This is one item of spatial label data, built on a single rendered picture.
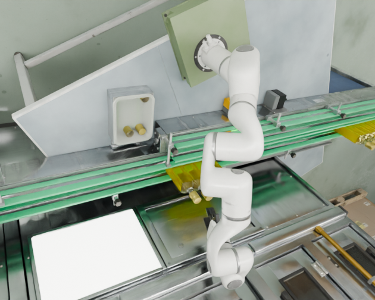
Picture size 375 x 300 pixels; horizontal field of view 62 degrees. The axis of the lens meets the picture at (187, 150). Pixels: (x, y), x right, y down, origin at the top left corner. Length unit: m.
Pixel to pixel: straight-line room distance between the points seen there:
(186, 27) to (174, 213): 0.77
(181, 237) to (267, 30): 1.03
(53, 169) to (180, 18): 0.76
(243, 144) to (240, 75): 0.21
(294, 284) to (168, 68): 1.01
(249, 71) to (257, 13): 0.62
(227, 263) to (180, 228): 0.41
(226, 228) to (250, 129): 0.29
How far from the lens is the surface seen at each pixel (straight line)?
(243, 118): 0.90
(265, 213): 1.55
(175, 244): 1.29
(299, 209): 1.65
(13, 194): 1.30
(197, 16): 1.27
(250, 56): 1.03
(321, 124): 1.99
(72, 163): 1.36
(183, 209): 1.42
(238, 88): 0.97
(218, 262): 0.97
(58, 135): 1.37
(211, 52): 1.27
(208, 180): 0.86
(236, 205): 0.87
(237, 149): 0.89
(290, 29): 1.73
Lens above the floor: 1.90
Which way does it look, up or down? 44 degrees down
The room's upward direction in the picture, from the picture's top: 140 degrees clockwise
